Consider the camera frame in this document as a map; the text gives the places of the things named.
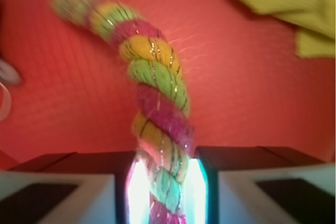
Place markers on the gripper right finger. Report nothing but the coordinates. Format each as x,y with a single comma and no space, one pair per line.
265,184

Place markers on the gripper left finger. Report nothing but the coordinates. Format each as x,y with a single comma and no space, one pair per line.
67,188

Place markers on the red plastic tray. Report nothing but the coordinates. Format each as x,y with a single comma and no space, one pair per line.
246,84

